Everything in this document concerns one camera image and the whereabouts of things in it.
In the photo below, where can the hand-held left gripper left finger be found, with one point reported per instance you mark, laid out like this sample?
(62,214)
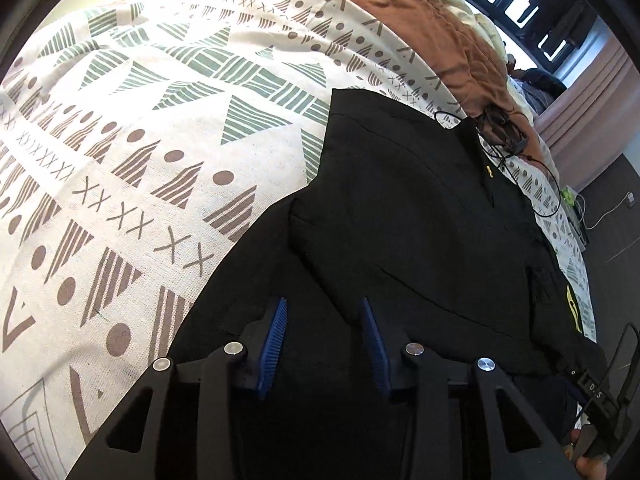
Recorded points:
(272,347)

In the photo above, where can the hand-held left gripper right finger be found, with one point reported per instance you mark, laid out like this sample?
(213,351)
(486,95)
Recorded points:
(376,350)

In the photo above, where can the dark cloth pile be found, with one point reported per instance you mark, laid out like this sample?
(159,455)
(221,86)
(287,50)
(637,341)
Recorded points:
(537,85)

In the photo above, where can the patterned white bed sheet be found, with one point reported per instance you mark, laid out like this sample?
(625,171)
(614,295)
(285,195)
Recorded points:
(150,160)

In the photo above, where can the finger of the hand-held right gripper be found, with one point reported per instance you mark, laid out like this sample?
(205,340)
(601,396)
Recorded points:
(622,360)

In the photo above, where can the pink curtain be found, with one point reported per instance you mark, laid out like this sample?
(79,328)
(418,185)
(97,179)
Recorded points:
(590,105)

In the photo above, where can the dark hanging clothes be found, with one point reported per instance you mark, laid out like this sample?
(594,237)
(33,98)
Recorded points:
(560,20)

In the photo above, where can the brown quilt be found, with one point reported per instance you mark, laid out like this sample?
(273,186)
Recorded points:
(425,10)

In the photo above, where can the black jacket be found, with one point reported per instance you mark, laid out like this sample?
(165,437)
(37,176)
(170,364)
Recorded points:
(400,210)

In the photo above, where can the person's right hand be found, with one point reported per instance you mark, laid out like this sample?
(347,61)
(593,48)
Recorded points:
(590,467)

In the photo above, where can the green bedside item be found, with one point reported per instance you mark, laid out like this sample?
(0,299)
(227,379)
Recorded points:
(569,195)

